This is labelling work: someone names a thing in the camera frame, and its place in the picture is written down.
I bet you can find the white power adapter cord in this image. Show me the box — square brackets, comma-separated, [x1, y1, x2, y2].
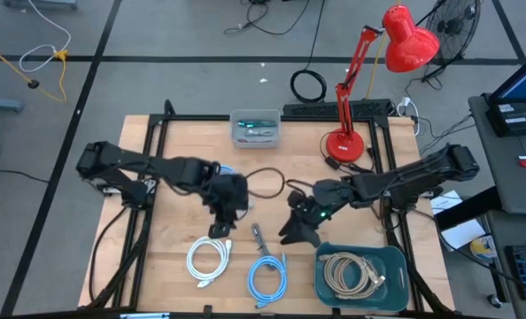
[395, 96, 422, 136]

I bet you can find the green cable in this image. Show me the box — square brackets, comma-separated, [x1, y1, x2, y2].
[237, 119, 278, 128]

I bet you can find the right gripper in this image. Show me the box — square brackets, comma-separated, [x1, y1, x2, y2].
[278, 179, 357, 248]

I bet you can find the white plastic bin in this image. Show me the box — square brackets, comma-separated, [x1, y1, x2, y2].
[229, 108, 282, 150]

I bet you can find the black lamp power cord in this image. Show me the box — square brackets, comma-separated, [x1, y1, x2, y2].
[319, 131, 377, 176]

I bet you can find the black camera cable loop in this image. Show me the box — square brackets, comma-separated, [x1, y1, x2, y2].
[244, 167, 287, 199]

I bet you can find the coiled black floor cable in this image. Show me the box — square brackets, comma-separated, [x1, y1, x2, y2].
[289, 0, 329, 105]

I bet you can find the yellow hanging cord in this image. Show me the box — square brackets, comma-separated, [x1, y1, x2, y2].
[366, 33, 388, 99]

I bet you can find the black mini computer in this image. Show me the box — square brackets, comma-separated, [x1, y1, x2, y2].
[483, 101, 526, 137]

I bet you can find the yellow floor cord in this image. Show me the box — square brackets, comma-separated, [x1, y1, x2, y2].
[0, 36, 70, 104]

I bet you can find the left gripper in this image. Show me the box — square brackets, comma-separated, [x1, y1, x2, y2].
[203, 170, 251, 239]

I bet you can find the beige cable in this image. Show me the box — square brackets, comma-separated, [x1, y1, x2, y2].
[318, 251, 387, 301]

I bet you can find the black aluminium table frame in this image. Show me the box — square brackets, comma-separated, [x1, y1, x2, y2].
[77, 97, 457, 319]

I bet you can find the white paper sheet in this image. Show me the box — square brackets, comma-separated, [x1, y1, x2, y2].
[429, 189, 486, 252]

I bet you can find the black floor fan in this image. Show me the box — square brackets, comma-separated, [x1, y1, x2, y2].
[422, 0, 483, 83]

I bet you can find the teal plastic bin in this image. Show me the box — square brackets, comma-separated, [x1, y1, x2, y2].
[313, 241, 411, 314]

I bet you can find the white floor cord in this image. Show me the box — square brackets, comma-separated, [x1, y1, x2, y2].
[18, 0, 73, 74]

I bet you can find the light blue cable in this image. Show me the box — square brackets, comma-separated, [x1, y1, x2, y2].
[246, 251, 290, 310]

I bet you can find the grey office desk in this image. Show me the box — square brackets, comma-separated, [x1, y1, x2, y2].
[435, 95, 526, 319]

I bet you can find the round blue yellow disc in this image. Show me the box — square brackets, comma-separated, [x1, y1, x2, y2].
[469, 236, 499, 263]

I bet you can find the red desk lamp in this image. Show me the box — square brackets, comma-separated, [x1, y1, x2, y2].
[324, 4, 441, 164]

